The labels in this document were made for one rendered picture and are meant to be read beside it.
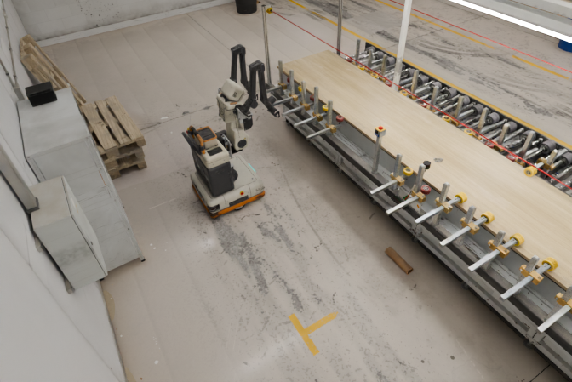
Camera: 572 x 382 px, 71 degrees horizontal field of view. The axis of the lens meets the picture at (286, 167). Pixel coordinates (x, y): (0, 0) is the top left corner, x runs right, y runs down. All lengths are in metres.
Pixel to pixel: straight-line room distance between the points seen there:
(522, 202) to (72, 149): 3.50
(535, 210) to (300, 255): 2.08
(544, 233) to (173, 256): 3.26
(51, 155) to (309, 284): 2.41
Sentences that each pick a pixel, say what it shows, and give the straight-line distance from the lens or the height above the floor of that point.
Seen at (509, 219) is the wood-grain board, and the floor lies 0.90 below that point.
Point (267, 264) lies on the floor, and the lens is 4.05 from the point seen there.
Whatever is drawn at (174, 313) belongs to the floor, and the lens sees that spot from 3.94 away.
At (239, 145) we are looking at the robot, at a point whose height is 0.72.
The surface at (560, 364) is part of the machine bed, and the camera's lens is 3.90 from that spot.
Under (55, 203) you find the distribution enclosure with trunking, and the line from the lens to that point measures 2.71.
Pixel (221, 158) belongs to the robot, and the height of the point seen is 0.77.
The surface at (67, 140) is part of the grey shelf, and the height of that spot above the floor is 1.55.
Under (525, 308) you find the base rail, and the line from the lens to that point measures 3.35.
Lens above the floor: 3.29
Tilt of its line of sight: 41 degrees down
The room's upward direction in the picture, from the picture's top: 3 degrees counter-clockwise
